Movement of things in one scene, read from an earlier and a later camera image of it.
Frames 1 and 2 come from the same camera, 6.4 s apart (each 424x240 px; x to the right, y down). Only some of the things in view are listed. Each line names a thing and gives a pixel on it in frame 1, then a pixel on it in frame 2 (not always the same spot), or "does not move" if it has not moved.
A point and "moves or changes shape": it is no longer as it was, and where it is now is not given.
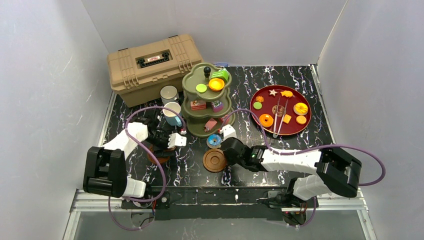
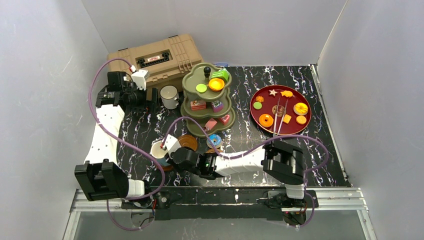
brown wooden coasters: [161, 160] to [167, 168]
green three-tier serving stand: [206, 100] does not move
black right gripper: [224, 144] to [168, 158]
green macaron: [201, 88] does not move
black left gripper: [154, 124] to [154, 97]
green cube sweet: [223, 74] does not move
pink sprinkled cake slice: [224, 118] does not move
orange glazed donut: [266, 120] does not move
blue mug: [171, 117] moves or changes shape
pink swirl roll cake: [210, 125] does not move
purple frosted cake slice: [217, 106] does not move
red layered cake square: [198, 105] does not move
